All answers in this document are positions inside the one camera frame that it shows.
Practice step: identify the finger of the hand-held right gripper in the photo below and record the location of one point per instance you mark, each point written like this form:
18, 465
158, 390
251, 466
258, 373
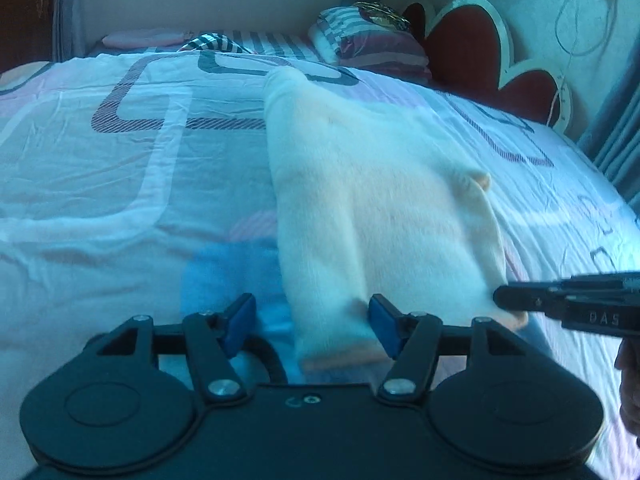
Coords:
525, 297

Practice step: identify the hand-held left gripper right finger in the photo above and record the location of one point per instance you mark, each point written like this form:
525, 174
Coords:
385, 321

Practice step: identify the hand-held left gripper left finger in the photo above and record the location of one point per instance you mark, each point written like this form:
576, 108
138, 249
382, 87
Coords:
239, 321

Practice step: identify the cream knit sweater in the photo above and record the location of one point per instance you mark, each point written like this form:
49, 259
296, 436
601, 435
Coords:
380, 200

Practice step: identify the person's right hand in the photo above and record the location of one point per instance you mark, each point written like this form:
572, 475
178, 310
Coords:
631, 390

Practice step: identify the blue grey curtain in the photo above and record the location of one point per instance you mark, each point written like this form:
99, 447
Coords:
617, 140

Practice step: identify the patterned white pink bed sheet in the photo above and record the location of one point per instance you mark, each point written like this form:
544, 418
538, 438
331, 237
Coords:
125, 200

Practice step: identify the red white scalloped headboard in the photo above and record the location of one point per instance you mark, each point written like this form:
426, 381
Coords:
465, 60

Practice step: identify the striped maroon white pillow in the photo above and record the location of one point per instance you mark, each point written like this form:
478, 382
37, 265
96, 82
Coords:
370, 47

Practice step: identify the black white striped cloth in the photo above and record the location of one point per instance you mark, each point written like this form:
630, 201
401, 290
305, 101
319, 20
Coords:
217, 42

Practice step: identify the pink round cushion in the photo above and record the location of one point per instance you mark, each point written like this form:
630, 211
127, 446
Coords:
145, 38

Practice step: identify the gold patterned cushion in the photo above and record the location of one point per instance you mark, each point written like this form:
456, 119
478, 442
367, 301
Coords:
382, 14

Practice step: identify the brown wooden wardrobe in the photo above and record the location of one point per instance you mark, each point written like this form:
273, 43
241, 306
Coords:
25, 10

